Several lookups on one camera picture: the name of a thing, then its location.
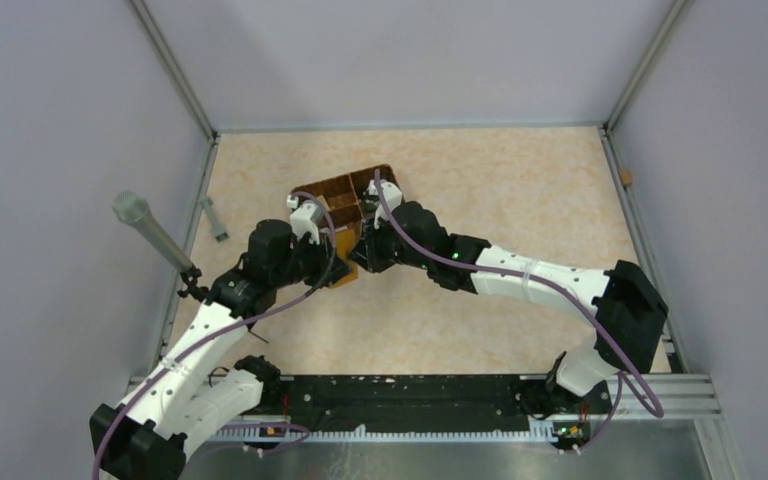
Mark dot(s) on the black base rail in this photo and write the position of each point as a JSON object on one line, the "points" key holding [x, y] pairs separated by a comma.
{"points": [[422, 404]]}

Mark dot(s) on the brown wicker divided basket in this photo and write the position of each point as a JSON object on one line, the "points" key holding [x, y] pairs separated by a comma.
{"points": [[345, 195]]}

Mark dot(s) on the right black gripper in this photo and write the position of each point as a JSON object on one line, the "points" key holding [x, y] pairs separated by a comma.
{"points": [[366, 251]]}

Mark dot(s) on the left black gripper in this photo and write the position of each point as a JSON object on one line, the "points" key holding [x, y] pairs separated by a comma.
{"points": [[322, 252]]}

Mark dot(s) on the grey plastic tool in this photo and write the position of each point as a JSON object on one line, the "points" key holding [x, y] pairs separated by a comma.
{"points": [[218, 229]]}

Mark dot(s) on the small wooden block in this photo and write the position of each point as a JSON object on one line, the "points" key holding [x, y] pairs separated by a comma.
{"points": [[625, 177]]}

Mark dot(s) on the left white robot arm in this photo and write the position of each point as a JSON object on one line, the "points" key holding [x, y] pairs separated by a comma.
{"points": [[156, 428]]}

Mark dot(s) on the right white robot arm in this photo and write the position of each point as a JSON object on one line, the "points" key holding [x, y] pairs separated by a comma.
{"points": [[623, 307]]}

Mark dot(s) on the black microphone tripod stand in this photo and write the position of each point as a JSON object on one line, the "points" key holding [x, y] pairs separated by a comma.
{"points": [[190, 285]]}

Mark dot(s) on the silver microphone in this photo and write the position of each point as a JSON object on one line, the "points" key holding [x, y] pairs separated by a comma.
{"points": [[134, 211]]}

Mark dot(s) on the white perforated cable tray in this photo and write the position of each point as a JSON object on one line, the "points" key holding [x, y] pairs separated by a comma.
{"points": [[540, 432]]}

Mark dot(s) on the orange leather card holder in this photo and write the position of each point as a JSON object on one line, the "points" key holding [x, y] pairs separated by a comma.
{"points": [[345, 270]]}

